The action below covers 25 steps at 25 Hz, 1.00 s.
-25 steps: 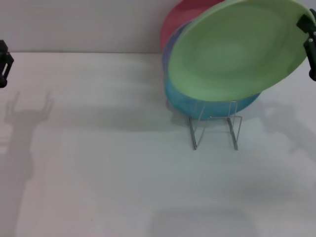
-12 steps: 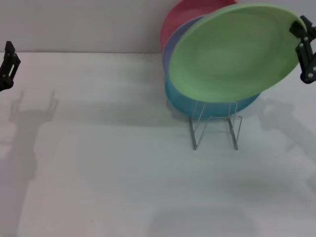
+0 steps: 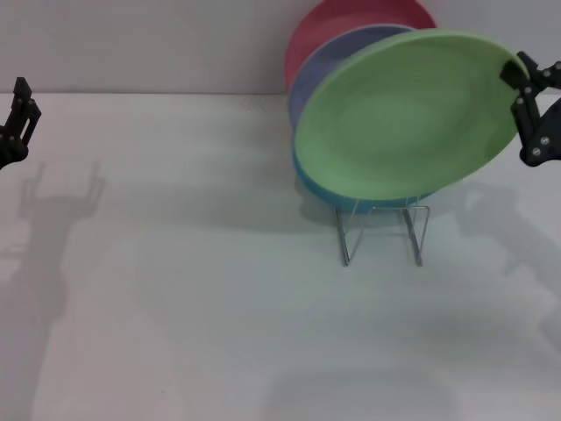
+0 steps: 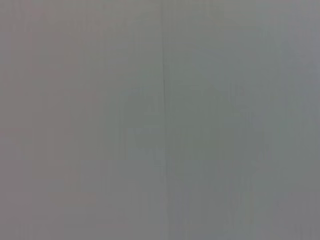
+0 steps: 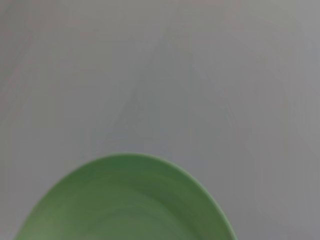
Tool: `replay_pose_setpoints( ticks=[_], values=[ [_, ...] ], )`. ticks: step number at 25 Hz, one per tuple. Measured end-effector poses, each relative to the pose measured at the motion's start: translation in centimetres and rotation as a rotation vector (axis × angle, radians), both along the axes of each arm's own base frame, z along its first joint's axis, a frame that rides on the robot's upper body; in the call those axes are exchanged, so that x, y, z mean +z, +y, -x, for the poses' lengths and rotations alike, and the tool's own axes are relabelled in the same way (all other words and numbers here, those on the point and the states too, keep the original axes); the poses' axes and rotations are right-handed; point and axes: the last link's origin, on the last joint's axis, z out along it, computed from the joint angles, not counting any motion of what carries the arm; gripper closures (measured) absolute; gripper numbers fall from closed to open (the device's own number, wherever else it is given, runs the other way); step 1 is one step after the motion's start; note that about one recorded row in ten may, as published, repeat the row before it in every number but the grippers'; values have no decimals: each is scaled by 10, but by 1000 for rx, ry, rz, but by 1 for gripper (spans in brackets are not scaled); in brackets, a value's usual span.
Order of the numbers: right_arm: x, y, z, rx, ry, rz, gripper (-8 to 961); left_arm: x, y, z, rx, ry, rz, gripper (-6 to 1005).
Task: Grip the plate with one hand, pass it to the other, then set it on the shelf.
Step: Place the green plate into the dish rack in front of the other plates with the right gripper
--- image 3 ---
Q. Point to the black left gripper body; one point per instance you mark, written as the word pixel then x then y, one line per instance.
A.
pixel 9 151

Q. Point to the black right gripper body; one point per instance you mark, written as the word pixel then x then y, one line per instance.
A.
pixel 553 140

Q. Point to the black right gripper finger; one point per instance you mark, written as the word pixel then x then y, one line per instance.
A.
pixel 545 76
pixel 528 118

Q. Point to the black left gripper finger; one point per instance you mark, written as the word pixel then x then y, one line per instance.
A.
pixel 19 105

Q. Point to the green round plate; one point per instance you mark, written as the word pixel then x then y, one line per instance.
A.
pixel 407 118

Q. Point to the purple round plate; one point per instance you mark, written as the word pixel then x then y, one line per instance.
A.
pixel 315 74

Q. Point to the blue round plate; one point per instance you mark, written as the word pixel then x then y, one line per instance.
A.
pixel 315 188

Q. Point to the red round plate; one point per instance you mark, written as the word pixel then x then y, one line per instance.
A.
pixel 315 26

